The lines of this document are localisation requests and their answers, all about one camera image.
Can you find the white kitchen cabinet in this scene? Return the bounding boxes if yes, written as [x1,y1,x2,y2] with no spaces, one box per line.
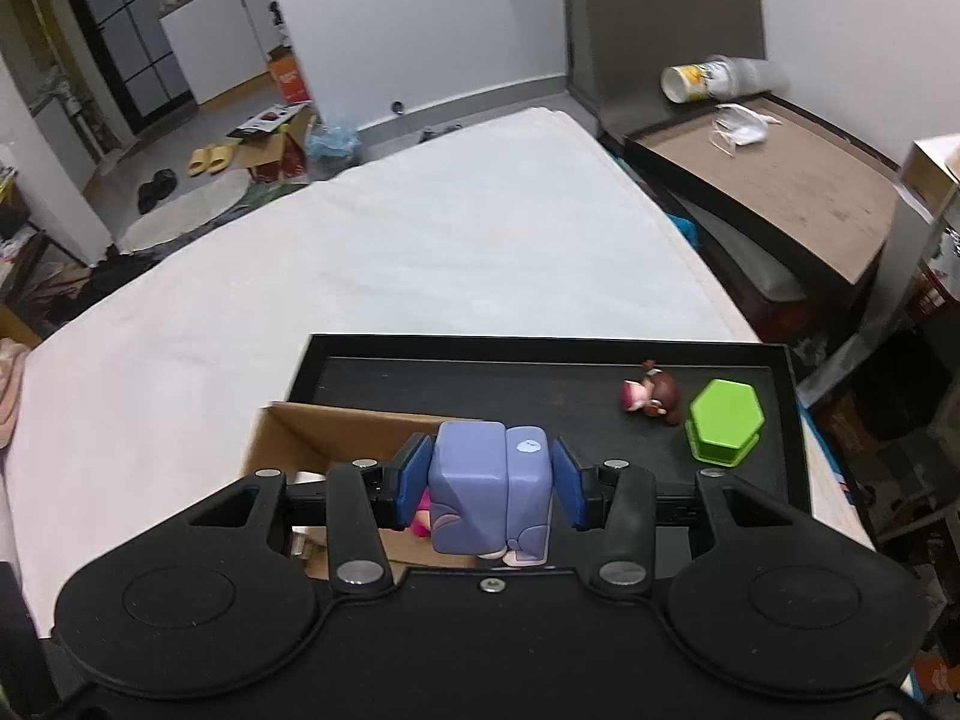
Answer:
[159,0,282,106]

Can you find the pink figurine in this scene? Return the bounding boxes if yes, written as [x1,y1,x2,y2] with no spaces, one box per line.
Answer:
[409,487,436,539]

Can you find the green hexagonal container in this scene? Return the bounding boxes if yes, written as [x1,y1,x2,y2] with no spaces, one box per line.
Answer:
[684,379,766,466]

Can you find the pink blanket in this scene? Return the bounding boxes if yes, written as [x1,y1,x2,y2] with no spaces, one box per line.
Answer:
[0,337,31,451]

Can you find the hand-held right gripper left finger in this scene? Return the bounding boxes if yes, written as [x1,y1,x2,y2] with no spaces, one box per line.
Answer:
[184,431,436,590]

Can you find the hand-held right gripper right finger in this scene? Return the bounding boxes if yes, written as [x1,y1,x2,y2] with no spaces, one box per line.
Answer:
[551,435,797,590]

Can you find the black tray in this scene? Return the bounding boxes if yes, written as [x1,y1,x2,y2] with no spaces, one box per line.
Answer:
[289,334,815,533]

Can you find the white face mask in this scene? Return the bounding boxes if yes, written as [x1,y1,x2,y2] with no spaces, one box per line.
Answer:
[709,101,781,158]

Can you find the black glass door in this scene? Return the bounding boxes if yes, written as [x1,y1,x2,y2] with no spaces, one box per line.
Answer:
[49,0,196,136]

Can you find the open cardboard box with papers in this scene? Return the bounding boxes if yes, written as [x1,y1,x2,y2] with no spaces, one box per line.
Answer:
[225,101,320,185]

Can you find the brown-haired figurine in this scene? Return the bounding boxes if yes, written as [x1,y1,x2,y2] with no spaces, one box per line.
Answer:
[619,360,680,417]

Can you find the blue plastic bag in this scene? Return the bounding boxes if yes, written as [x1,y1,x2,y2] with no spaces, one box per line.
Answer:
[307,116,361,166]

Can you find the round pale rug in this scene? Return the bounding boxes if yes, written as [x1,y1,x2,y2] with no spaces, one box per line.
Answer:
[120,169,248,252]

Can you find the purple cube toy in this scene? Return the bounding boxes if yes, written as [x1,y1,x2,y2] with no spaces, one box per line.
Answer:
[427,420,560,569]

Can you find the orange box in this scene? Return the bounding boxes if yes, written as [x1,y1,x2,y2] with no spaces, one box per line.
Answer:
[266,52,312,106]

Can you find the plastic cup stack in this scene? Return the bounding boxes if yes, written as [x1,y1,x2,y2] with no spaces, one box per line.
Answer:
[705,54,788,98]

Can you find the brown cardboard box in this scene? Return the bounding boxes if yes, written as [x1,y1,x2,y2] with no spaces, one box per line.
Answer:
[240,401,443,582]

